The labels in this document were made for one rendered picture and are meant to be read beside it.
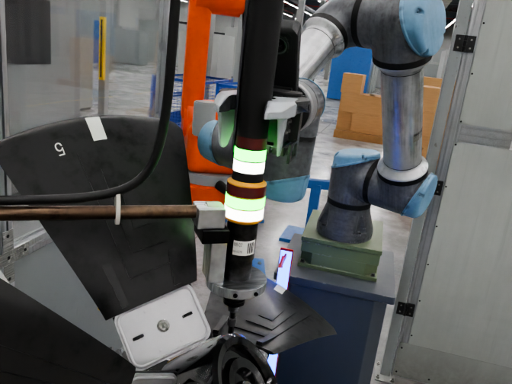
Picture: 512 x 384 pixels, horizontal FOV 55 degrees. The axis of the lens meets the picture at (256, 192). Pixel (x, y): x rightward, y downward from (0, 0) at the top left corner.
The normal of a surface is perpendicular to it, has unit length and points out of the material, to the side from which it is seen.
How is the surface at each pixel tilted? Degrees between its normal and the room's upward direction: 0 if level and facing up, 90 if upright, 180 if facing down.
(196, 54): 96
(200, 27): 96
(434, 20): 85
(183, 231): 46
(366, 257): 90
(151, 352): 53
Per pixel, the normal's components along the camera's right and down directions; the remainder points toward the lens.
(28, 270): 0.96, 0.18
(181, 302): 0.20, -0.33
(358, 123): -0.25, 0.25
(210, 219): 0.33, 0.31
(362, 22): -0.65, 0.36
